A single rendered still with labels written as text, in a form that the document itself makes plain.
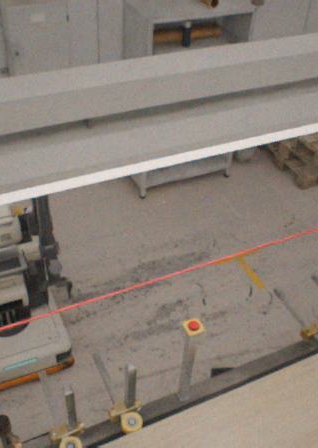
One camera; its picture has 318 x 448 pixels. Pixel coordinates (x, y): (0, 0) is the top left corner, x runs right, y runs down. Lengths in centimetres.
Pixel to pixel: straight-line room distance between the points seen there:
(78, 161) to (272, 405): 165
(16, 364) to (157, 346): 92
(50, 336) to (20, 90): 250
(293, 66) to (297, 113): 9
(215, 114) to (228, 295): 297
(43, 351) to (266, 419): 143
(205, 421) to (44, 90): 165
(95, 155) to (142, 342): 273
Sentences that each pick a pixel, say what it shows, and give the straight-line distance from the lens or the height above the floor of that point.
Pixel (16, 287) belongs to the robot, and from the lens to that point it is 273.
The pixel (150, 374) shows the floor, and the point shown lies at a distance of 332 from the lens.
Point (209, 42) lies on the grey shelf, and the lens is 428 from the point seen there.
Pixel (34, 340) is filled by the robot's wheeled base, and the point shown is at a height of 28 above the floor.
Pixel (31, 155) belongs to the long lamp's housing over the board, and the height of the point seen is 237.
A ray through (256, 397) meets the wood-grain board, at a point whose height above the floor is 90.
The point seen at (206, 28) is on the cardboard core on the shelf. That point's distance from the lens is 432.
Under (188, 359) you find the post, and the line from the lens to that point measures 215.
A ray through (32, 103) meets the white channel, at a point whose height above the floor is 245.
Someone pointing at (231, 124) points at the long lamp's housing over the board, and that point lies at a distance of 90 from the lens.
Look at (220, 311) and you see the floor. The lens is 368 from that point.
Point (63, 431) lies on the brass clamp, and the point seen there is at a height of 83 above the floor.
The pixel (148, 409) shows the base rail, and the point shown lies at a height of 70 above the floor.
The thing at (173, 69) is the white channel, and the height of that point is 246.
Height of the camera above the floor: 280
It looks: 42 degrees down
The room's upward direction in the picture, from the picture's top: 4 degrees clockwise
